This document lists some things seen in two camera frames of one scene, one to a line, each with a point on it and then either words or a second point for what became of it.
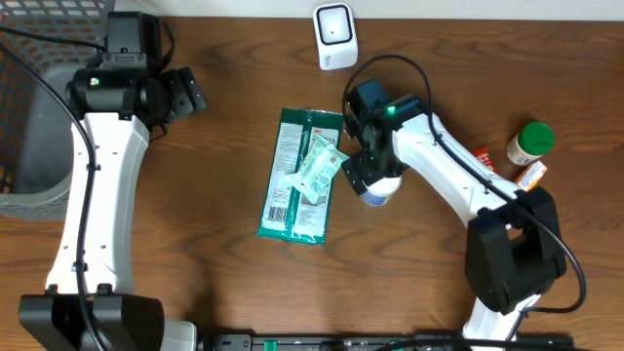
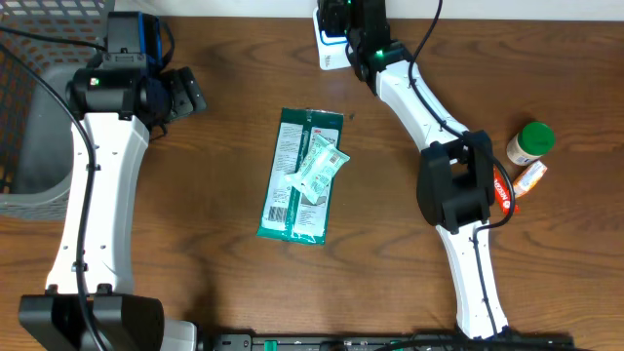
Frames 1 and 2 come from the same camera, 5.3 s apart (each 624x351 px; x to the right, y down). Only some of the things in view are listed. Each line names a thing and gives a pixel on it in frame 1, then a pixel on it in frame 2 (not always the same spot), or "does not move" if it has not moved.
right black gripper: (366, 171) to (332, 13)
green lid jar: (534, 140) does not move
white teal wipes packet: (317, 170) does not move
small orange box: (531, 175) does not move
